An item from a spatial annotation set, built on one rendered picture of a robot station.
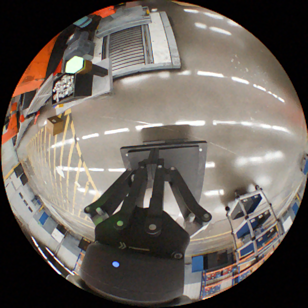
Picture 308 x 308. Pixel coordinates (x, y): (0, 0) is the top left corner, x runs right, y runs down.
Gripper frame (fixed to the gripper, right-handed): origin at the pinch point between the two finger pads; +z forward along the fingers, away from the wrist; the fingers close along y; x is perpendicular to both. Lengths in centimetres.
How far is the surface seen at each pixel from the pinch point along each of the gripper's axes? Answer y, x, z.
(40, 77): -68, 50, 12
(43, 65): -68, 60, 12
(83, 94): -27.8, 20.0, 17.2
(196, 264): 133, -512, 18
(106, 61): -19.5, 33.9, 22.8
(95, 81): -25.5, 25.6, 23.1
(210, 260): 197, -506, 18
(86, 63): -18.5, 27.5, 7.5
